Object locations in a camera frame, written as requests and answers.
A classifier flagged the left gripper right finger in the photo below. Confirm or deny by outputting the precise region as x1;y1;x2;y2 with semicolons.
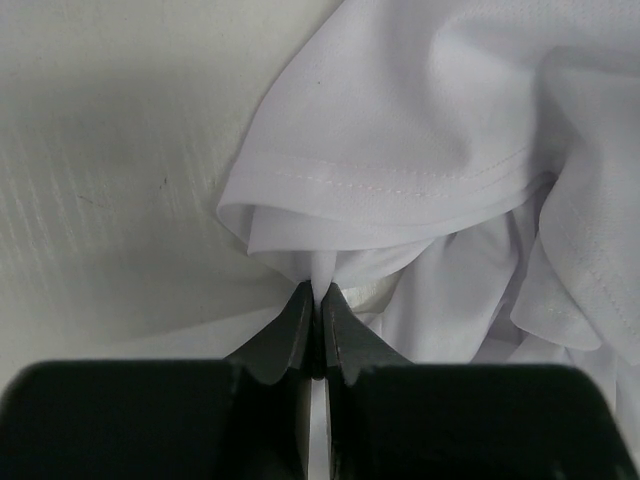
321;286;638;480

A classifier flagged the white t-shirt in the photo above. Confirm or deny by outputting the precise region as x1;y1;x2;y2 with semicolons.
216;1;639;454

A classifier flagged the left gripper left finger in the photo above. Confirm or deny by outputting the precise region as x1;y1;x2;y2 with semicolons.
1;283;313;479

